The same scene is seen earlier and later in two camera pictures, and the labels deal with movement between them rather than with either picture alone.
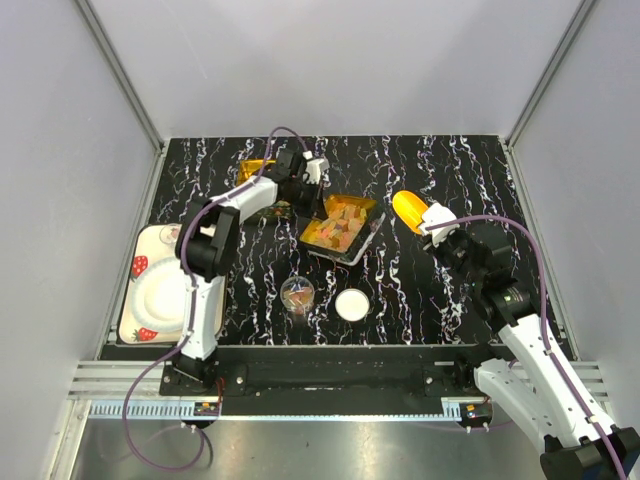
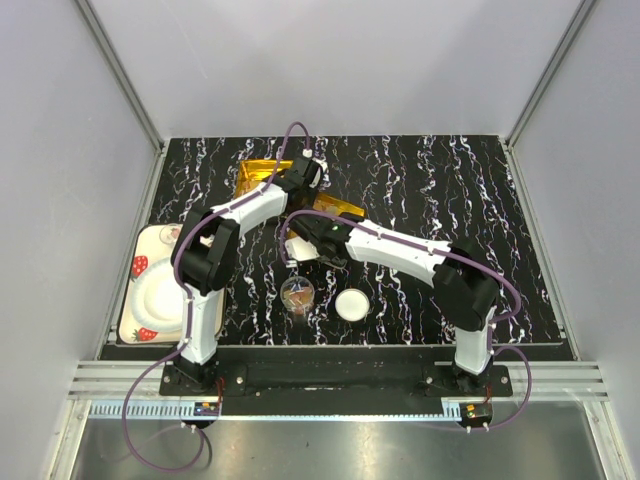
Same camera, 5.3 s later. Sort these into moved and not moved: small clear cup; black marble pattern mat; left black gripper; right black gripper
Moved: right black gripper
Not moved: black marble pattern mat; left black gripper; small clear cup
